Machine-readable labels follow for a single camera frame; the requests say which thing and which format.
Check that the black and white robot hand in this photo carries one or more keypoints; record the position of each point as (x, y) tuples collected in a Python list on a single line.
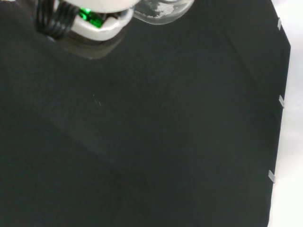
[(99, 26)]

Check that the black bench cloth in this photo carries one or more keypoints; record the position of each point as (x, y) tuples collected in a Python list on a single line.
[(142, 142)]

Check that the small grey cloth clip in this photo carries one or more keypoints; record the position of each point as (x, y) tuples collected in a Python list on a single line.
[(272, 177), (279, 23), (281, 101)]

